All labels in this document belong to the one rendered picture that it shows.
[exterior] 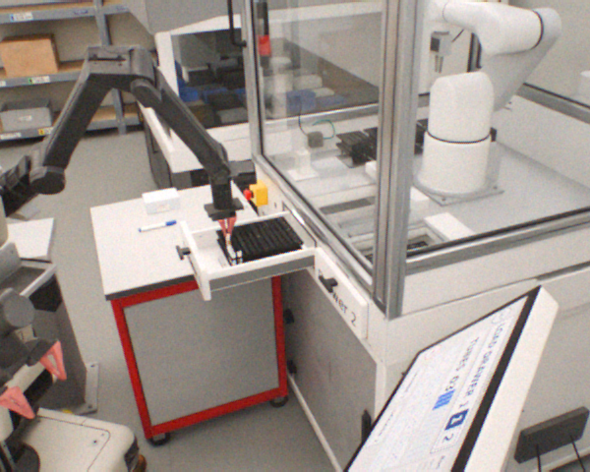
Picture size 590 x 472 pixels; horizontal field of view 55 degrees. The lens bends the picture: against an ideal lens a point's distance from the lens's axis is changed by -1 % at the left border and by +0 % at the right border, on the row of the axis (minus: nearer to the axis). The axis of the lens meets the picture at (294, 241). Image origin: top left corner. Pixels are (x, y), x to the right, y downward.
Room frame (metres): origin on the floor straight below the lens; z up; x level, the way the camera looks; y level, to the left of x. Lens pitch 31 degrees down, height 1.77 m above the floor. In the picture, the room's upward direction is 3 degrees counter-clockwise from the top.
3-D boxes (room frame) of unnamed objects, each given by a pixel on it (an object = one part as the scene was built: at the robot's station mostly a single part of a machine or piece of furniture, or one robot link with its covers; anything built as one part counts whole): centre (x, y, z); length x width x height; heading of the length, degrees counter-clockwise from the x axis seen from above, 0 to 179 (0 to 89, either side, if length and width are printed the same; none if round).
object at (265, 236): (1.48, 0.11, 0.87); 0.22 x 0.18 x 0.06; 110
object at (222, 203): (1.42, 0.19, 1.06); 0.10 x 0.07 x 0.07; 110
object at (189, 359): (1.81, 0.42, 0.38); 0.62 x 0.58 x 0.76; 20
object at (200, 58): (3.25, 0.25, 1.13); 1.78 x 1.14 x 0.45; 20
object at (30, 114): (4.95, 2.31, 0.22); 0.40 x 0.30 x 0.17; 103
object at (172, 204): (1.98, 0.51, 0.79); 0.13 x 0.09 x 0.05; 109
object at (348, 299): (1.23, -0.11, 0.87); 0.29 x 0.02 x 0.11; 20
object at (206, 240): (1.49, 0.10, 0.86); 0.40 x 0.26 x 0.06; 110
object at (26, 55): (4.99, 2.16, 0.72); 0.41 x 0.32 x 0.28; 103
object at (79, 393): (1.76, 1.02, 0.38); 0.30 x 0.30 x 0.76; 13
